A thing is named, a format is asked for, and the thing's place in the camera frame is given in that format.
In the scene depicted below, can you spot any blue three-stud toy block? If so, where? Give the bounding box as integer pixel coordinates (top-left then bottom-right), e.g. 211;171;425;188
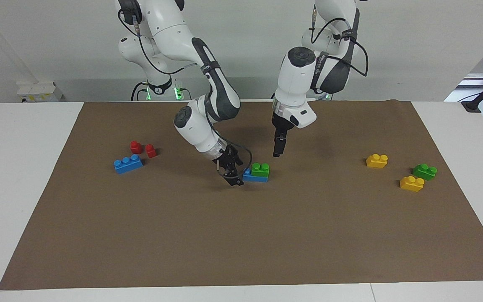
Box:
113;154;145;174
242;168;269;183

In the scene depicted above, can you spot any yellow two-stud toy block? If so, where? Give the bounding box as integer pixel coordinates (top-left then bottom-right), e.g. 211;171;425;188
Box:
366;154;389;169
399;175;426;193

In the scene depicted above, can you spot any brown paper table mat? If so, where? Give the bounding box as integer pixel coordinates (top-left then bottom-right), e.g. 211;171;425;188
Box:
0;100;483;291

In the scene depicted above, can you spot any white power strip box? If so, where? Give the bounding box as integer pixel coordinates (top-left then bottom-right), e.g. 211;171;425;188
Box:
16;81;64;103

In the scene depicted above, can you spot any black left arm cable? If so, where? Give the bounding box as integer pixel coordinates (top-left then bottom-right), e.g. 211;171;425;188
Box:
310;6;369;78

